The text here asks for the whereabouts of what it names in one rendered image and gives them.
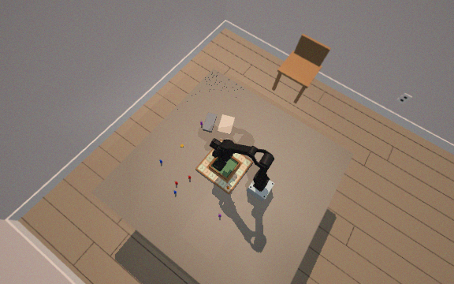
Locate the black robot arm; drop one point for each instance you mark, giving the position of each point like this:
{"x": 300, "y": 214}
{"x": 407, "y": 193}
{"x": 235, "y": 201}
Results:
{"x": 228, "y": 148}

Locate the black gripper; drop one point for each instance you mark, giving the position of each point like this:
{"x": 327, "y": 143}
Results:
{"x": 219, "y": 165}

